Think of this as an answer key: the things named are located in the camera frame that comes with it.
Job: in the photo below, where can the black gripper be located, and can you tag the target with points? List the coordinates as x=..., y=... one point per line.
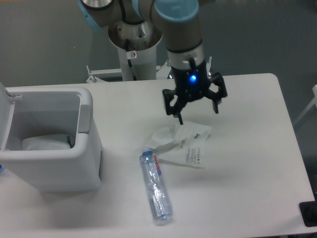
x=193, y=84

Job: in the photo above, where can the white plastic wrapper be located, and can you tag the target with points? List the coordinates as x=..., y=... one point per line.
x=182, y=145

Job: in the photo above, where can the clear plastic water bottle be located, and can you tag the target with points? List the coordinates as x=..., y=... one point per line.
x=160, y=203

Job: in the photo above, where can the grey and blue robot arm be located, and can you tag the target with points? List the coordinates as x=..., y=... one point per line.
x=178, y=20

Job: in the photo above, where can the white open trash can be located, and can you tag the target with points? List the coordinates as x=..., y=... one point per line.
x=35, y=111

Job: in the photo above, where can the white trash inside can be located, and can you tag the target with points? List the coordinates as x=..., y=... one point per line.
x=48, y=142

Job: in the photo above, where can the white furniture piece at right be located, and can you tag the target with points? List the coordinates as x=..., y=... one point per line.
x=309, y=110

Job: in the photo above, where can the black object at table edge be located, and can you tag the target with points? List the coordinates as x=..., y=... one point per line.
x=309, y=213

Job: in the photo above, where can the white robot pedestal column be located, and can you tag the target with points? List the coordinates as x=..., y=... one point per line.
x=137, y=49

